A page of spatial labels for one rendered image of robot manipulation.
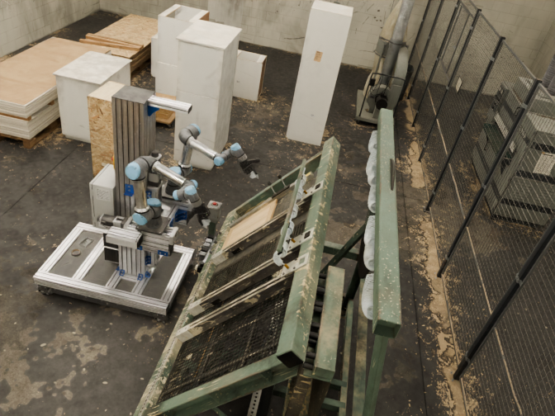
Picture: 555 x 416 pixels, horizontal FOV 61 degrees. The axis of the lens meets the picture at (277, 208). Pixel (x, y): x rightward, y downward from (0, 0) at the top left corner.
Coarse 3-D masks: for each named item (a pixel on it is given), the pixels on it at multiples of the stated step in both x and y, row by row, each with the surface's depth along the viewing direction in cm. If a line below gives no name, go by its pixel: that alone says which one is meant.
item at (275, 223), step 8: (320, 184) 327; (304, 192) 337; (312, 192) 327; (304, 200) 334; (288, 208) 347; (304, 208) 337; (280, 216) 346; (296, 216) 343; (264, 224) 358; (272, 224) 351; (280, 224) 349; (256, 232) 358; (264, 232) 357; (240, 240) 367; (248, 240) 364; (256, 240) 363; (224, 248) 380; (232, 248) 372; (240, 248) 370; (216, 256) 380; (224, 256) 378; (216, 264) 385
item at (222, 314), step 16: (304, 256) 266; (288, 272) 264; (256, 288) 287; (272, 288) 276; (240, 304) 289; (256, 304) 286; (208, 320) 303; (224, 320) 300; (176, 336) 318; (192, 336) 315
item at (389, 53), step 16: (400, 0) 827; (384, 32) 852; (384, 48) 857; (400, 48) 832; (384, 64) 854; (400, 64) 829; (368, 80) 907; (384, 80) 865; (400, 80) 833; (368, 96) 854; (384, 96) 834; (400, 96) 821; (368, 112) 874
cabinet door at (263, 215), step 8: (264, 208) 401; (272, 208) 388; (256, 216) 401; (264, 216) 387; (272, 216) 378; (240, 224) 415; (248, 224) 402; (256, 224) 388; (232, 232) 414; (240, 232) 400; (248, 232) 387; (232, 240) 399
